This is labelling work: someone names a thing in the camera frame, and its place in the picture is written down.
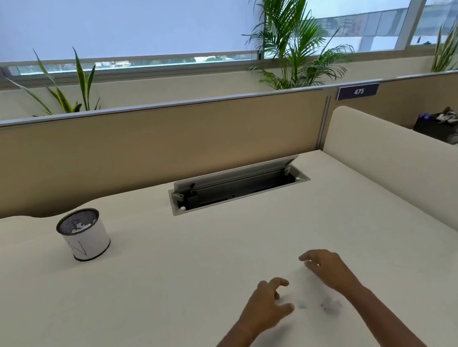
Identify person's right forearm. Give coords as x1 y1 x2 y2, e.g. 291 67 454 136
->
338 274 432 347

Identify paper scraps in bin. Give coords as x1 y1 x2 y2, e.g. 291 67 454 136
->
68 219 93 233

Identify dark blue label plate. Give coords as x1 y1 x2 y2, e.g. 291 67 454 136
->
335 82 382 101

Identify black desk organizer box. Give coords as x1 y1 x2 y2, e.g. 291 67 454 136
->
411 107 458 148

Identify small spiky green plant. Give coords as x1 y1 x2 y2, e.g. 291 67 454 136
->
426 21 458 73

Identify grey cable box lid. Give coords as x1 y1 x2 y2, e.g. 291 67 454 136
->
172 155 302 194

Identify person's left hand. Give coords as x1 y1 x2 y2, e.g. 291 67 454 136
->
232 276 298 336

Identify person's right hand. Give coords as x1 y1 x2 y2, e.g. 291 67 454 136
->
298 244 364 299

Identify tan desk partition panel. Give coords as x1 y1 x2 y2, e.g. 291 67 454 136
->
0 86 340 223

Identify white roller window blind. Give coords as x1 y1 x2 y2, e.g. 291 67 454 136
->
0 0 278 78

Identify white rounded side divider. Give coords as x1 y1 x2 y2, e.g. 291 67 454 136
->
318 94 458 253

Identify grey desk cable box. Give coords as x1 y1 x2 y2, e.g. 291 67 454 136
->
167 154 313 216

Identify grey window frame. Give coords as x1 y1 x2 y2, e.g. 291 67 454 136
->
0 0 458 96

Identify green palm plant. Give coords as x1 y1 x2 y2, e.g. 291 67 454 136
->
239 0 358 94

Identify snake plant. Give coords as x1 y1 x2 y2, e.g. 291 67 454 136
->
3 42 102 120

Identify white cylindrical mesh bin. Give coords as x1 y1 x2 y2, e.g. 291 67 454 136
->
54 206 113 264

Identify tan neighbouring partition panel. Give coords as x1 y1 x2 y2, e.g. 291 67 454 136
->
325 71 458 137

